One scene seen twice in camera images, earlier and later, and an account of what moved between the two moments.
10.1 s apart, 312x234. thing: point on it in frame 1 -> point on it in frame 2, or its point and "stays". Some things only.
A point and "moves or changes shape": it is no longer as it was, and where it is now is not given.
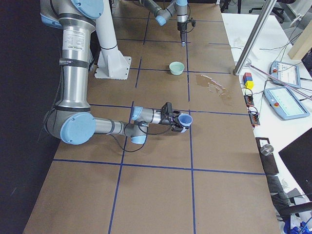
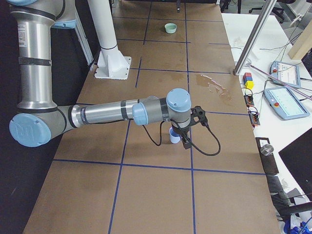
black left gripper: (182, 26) -> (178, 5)
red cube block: (248, 74) stays
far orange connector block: (249, 100) stays
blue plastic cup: (185, 120) moves or changes shape
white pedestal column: (111, 64) stays
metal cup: (266, 149) stays
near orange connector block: (254, 118) stays
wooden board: (303, 44) stays
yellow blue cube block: (249, 84) stays
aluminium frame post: (260, 23) stays
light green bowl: (176, 68) -> (170, 28)
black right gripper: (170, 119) -> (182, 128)
